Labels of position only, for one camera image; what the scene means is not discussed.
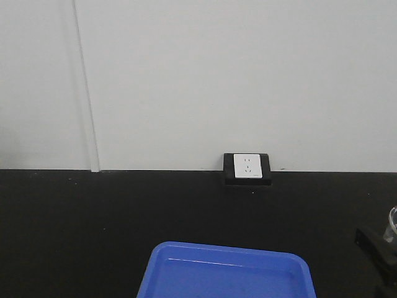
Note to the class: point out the blue plastic tray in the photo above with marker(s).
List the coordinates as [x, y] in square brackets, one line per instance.
[178, 269]

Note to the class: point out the white wall power socket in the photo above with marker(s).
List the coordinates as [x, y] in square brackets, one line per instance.
[247, 166]

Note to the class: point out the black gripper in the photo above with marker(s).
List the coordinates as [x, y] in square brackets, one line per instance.
[383, 256]

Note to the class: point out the black socket mounting box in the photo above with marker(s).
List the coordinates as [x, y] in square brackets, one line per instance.
[230, 180]

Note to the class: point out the clear glass beaker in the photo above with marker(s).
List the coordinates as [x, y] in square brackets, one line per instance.
[390, 231]

